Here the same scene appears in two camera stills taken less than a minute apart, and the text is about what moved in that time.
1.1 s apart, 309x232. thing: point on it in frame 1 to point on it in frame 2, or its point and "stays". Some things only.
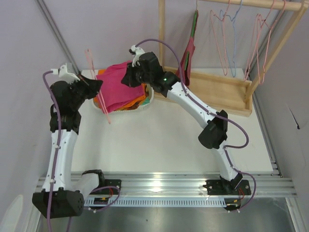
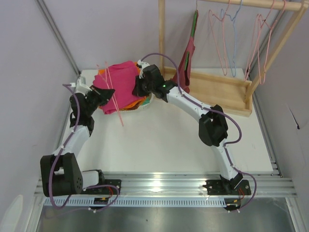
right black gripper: [132, 77] to [140, 86]
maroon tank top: [185, 62] stays
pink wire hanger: [97, 85] to [109, 81]
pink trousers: [114, 94] stays
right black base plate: [215, 187] stays
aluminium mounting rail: [183, 183] stays
